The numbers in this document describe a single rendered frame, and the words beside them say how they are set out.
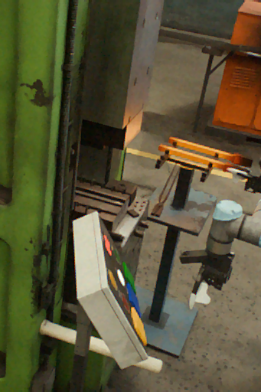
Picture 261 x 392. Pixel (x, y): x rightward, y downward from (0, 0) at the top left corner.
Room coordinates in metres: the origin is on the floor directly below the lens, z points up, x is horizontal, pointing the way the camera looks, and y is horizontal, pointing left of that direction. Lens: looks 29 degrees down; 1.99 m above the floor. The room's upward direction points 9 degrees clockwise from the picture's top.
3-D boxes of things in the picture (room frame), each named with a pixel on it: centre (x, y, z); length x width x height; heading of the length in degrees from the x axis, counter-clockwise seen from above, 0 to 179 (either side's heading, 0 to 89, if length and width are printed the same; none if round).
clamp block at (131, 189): (1.87, 0.03, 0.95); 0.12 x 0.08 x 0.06; 77
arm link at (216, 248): (1.29, -0.29, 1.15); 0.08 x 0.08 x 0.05
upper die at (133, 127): (1.73, 0.22, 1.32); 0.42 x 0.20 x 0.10; 77
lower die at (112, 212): (1.73, 0.22, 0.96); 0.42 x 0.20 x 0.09; 77
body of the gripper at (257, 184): (2.07, -0.57, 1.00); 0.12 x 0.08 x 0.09; 71
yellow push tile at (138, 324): (1.05, -0.08, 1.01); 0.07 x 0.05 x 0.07; 12
